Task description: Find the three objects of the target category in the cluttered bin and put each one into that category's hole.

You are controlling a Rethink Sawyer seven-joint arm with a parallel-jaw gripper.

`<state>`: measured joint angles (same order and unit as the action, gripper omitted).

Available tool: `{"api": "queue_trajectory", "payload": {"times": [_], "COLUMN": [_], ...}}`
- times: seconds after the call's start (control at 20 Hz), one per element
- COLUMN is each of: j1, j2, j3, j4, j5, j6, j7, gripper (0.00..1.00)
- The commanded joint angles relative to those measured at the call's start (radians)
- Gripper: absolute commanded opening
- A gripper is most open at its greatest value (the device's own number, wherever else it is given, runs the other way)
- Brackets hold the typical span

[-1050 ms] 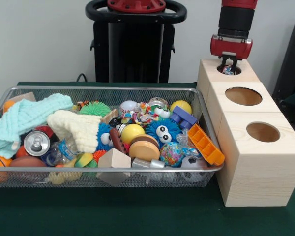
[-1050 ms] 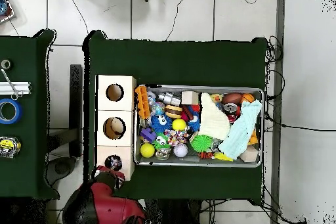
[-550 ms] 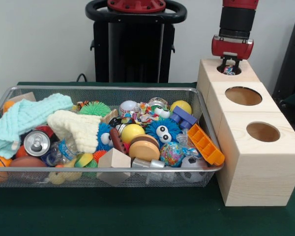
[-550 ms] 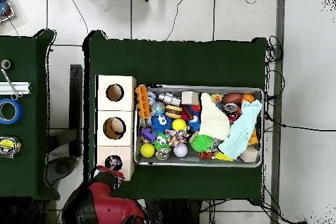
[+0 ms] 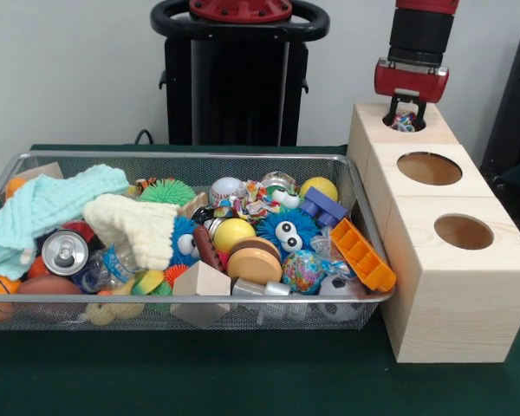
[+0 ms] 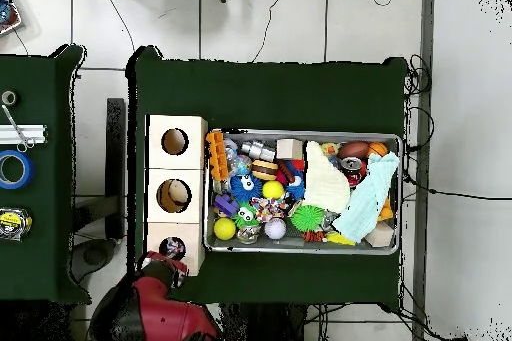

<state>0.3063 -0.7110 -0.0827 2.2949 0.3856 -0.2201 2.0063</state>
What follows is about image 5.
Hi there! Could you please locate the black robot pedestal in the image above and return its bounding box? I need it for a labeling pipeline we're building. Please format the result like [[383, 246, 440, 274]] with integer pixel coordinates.
[[150, 0, 330, 147]]

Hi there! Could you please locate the clear mesh bin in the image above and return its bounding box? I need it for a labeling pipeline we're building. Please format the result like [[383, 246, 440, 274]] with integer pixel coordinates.
[[0, 150, 395, 333]]

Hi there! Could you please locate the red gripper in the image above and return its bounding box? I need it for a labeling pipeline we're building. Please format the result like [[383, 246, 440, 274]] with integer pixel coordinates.
[[374, 59, 451, 129]]

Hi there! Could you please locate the yellow ball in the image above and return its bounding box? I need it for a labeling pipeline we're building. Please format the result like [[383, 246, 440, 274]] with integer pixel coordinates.
[[212, 218, 257, 255], [298, 176, 339, 203]]

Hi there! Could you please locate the cream knitted cloth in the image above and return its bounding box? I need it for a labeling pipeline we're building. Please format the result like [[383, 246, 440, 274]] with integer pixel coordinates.
[[81, 192, 184, 270]]

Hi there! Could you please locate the mint green knitted cloth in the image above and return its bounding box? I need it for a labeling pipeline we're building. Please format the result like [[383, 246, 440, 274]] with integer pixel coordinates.
[[0, 162, 130, 281]]

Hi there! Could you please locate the colourful knotted rope toy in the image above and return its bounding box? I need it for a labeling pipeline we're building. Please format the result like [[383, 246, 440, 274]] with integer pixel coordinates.
[[211, 180, 283, 218], [392, 111, 418, 133]]

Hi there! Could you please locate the purple toy block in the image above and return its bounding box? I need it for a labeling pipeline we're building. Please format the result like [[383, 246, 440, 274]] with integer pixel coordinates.
[[300, 185, 349, 229]]

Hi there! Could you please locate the silver-topped soda can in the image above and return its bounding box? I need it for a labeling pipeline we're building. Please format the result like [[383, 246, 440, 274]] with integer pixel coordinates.
[[38, 219, 107, 278]]

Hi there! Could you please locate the plain wooden block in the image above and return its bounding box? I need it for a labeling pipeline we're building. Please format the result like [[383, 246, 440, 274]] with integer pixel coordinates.
[[169, 259, 233, 329]]

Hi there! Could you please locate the toy burger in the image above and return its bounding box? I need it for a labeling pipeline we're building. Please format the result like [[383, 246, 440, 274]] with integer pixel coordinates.
[[226, 236, 283, 286]]

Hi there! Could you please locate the wooden box with three holes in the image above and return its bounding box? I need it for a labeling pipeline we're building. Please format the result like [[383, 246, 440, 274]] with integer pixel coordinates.
[[345, 102, 520, 365]]

